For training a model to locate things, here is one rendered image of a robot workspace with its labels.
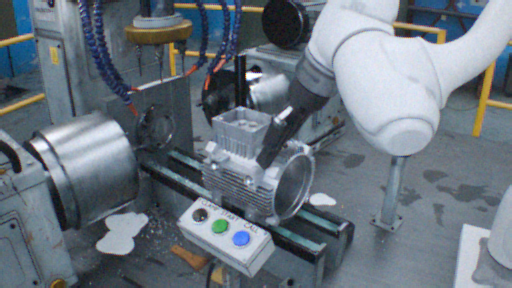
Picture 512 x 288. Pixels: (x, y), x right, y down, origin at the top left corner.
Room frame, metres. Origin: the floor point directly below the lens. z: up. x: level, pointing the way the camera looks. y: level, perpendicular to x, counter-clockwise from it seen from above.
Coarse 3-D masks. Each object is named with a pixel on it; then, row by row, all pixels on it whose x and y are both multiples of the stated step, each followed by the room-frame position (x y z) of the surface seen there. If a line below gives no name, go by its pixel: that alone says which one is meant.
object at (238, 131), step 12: (240, 108) 0.92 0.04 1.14; (216, 120) 0.84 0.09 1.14; (228, 120) 0.89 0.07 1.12; (240, 120) 0.86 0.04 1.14; (252, 120) 0.90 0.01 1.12; (264, 120) 0.88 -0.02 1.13; (216, 132) 0.84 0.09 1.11; (228, 132) 0.82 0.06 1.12; (240, 132) 0.80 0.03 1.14; (252, 132) 0.78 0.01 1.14; (264, 132) 0.81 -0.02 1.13; (228, 144) 0.82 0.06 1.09; (240, 144) 0.79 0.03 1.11; (252, 144) 0.78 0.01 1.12; (240, 156) 0.79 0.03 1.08; (252, 156) 0.78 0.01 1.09
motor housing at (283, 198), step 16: (288, 144) 0.80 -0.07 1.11; (208, 160) 0.82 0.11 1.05; (240, 160) 0.79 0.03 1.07; (288, 160) 0.75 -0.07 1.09; (304, 160) 0.83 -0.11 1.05; (208, 176) 0.81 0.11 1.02; (224, 176) 0.78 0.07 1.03; (240, 176) 0.75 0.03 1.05; (288, 176) 0.86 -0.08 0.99; (304, 176) 0.83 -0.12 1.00; (224, 192) 0.78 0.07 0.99; (240, 192) 0.74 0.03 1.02; (256, 192) 0.71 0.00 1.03; (272, 192) 0.71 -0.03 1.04; (288, 192) 0.83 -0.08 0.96; (304, 192) 0.81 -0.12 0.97; (240, 208) 0.75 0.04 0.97; (256, 208) 0.72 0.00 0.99; (272, 208) 0.71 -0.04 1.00; (288, 208) 0.78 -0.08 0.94
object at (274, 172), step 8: (208, 144) 0.84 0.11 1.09; (216, 144) 0.83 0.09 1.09; (208, 152) 0.83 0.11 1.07; (216, 152) 0.83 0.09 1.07; (304, 152) 0.81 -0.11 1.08; (312, 152) 0.82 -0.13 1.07; (272, 168) 0.72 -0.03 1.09; (272, 176) 0.71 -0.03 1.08; (304, 200) 0.81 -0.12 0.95; (272, 216) 0.72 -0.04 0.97; (272, 224) 0.71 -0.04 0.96
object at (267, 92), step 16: (256, 64) 1.26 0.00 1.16; (272, 64) 1.30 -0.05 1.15; (224, 80) 1.18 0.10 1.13; (256, 80) 1.17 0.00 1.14; (272, 80) 1.21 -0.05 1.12; (288, 80) 1.27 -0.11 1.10; (208, 96) 1.20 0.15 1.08; (224, 96) 1.19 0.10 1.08; (256, 96) 1.12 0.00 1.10; (272, 96) 1.17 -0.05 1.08; (288, 96) 1.23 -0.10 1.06; (208, 112) 1.23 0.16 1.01; (224, 112) 1.10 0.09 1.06; (272, 112) 1.16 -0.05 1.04
